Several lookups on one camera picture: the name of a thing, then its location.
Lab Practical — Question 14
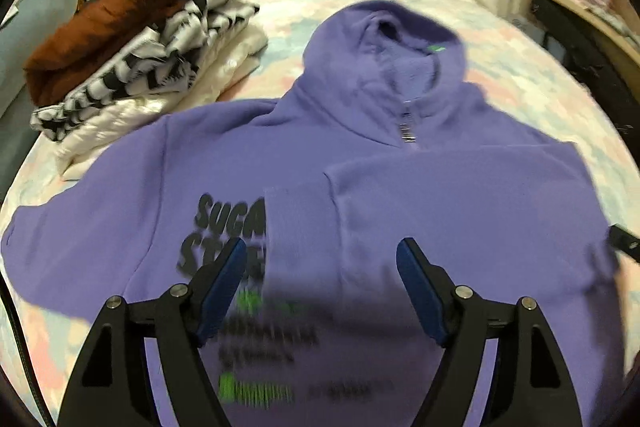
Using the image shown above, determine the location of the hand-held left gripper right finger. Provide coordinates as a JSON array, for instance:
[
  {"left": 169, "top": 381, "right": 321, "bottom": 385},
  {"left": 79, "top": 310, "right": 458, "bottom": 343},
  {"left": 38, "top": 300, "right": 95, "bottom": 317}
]
[{"left": 395, "top": 237, "right": 585, "bottom": 427}]

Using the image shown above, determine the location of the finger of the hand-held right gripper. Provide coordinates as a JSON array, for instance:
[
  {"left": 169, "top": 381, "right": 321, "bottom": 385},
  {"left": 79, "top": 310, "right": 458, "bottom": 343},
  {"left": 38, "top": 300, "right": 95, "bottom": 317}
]
[{"left": 606, "top": 224, "right": 640, "bottom": 264}]

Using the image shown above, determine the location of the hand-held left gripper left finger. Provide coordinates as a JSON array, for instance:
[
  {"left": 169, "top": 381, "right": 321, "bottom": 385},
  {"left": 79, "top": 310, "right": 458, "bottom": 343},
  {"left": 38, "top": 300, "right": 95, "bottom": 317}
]
[{"left": 57, "top": 238, "right": 249, "bottom": 427}]

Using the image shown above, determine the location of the purple zip hoodie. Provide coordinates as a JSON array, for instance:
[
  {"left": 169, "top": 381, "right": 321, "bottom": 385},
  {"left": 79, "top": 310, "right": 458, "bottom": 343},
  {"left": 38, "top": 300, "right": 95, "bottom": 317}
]
[{"left": 1, "top": 0, "right": 632, "bottom": 427}]

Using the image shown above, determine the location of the cream folded garment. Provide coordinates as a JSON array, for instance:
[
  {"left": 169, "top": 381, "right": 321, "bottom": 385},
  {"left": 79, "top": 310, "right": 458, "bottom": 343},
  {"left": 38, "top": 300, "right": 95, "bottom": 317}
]
[{"left": 56, "top": 27, "right": 270, "bottom": 182}]

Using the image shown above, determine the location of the pastel patterned bedspread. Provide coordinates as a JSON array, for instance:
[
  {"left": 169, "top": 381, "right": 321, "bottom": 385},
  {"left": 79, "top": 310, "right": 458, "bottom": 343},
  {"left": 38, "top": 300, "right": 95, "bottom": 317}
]
[{"left": 0, "top": 0, "right": 640, "bottom": 427}]

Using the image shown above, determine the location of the dark cluttered furniture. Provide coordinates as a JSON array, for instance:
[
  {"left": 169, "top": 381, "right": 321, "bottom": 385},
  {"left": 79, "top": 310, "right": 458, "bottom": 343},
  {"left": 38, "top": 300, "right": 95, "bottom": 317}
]
[{"left": 512, "top": 0, "right": 640, "bottom": 122}]

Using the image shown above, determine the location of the black and white striped garment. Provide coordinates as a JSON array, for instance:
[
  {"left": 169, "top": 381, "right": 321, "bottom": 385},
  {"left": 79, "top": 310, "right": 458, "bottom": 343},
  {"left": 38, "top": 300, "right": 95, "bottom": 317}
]
[{"left": 30, "top": 0, "right": 261, "bottom": 144}]

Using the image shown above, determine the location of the brown folded garment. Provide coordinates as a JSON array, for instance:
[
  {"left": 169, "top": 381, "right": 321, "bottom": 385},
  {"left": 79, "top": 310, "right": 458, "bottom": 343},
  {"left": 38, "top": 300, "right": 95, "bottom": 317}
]
[{"left": 22, "top": 0, "right": 227, "bottom": 106}]

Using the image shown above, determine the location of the grey-blue pillow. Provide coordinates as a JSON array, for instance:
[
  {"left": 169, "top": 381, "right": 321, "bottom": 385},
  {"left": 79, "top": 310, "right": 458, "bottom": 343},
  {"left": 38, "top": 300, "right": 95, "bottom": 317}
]
[{"left": 0, "top": 0, "right": 82, "bottom": 120}]

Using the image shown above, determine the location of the black cable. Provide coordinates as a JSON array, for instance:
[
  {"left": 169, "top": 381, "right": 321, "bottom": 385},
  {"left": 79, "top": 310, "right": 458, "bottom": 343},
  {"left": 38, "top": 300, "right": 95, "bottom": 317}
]
[{"left": 0, "top": 277, "right": 56, "bottom": 427}]

